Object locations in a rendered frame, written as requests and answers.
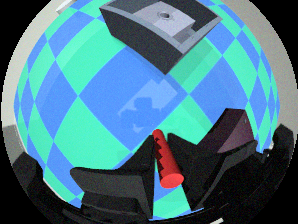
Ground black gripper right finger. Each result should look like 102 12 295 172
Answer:
166 133 258 212

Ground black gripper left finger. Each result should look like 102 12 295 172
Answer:
69 135 156 220

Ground red peg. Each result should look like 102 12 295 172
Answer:
152 129 184 188

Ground white square plate with hole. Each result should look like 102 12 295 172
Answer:
132 2 196 41

